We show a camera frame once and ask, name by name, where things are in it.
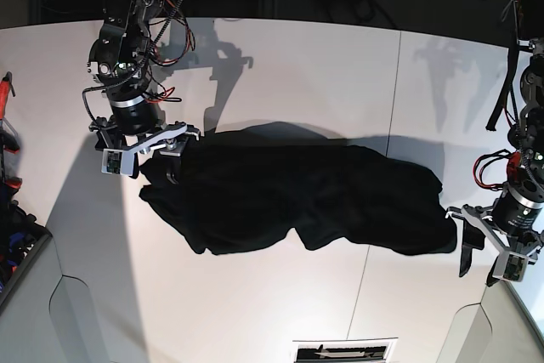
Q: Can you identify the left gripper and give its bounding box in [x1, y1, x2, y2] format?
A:
[446, 187, 543, 287]

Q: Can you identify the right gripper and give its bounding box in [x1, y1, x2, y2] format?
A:
[89, 97, 201, 184]

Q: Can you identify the black t-shirt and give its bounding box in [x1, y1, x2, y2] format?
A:
[139, 145, 457, 256]

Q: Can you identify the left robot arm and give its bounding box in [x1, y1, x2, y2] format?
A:
[446, 0, 543, 286]

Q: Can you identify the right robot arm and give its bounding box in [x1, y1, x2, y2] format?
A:
[82, 0, 201, 184]

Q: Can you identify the grey partition panel right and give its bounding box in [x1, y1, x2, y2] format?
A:
[435, 265, 543, 362]

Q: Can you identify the printed label card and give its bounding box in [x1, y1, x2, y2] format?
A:
[291, 337, 398, 363]

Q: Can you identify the orange black clamp tool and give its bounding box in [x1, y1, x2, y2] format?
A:
[0, 71, 22, 194]

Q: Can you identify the grey bin with clutter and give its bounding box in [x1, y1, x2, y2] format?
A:
[1, 200, 53, 309]

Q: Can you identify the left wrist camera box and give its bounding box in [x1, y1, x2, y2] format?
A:
[491, 251, 536, 282]

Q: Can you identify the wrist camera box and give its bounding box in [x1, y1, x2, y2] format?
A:
[101, 149, 139, 179]
[491, 251, 536, 282]

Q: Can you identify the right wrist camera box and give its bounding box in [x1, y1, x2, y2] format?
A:
[101, 149, 139, 179]

